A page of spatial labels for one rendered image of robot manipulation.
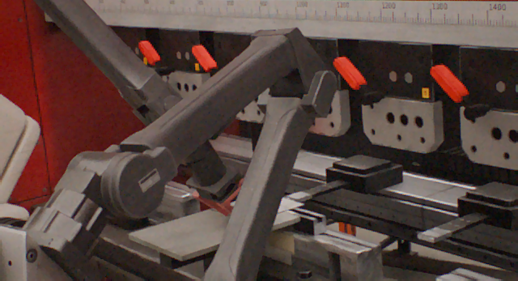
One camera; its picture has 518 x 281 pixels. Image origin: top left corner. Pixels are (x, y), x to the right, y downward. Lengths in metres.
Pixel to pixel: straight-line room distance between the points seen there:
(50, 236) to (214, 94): 0.32
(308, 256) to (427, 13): 0.56
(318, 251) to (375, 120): 0.32
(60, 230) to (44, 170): 1.41
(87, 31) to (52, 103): 0.88
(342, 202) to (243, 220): 0.73
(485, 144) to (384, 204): 0.62
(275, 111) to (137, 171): 0.33
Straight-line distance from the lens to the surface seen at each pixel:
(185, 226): 1.70
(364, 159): 1.92
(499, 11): 1.26
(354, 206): 1.96
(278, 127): 1.33
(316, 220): 1.67
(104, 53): 1.57
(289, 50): 1.31
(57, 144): 2.45
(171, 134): 1.15
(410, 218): 1.85
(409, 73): 1.38
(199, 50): 1.74
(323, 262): 1.66
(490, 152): 1.30
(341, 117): 1.50
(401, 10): 1.38
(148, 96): 1.57
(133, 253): 1.99
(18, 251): 1.02
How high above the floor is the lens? 1.52
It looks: 13 degrees down
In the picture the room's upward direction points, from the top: 5 degrees counter-clockwise
